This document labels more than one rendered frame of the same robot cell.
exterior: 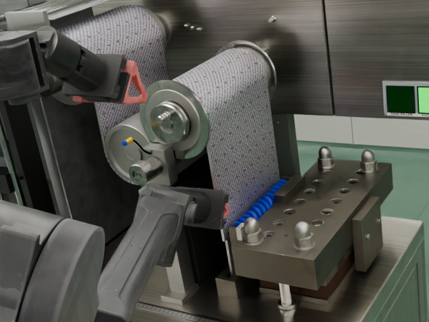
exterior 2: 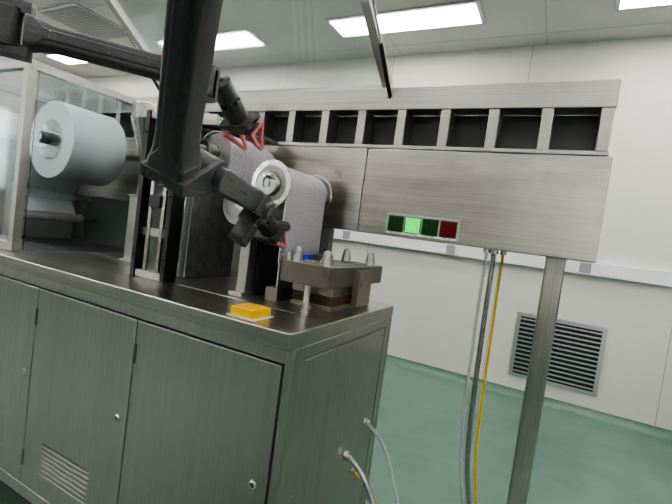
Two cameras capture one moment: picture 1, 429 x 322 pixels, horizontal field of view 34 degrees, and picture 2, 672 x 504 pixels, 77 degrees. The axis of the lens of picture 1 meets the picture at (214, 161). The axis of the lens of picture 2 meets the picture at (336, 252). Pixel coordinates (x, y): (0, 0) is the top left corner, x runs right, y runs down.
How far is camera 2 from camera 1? 52 cm
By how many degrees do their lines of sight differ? 20
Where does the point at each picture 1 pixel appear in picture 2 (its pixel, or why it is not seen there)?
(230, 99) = (304, 187)
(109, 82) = (247, 121)
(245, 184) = (299, 241)
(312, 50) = (353, 192)
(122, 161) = (232, 210)
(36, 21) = (211, 119)
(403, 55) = (402, 199)
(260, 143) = (313, 226)
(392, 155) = not seen: hidden behind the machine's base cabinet
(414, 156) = (389, 359)
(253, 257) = (293, 267)
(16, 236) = not seen: outside the picture
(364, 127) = not seen: hidden behind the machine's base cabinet
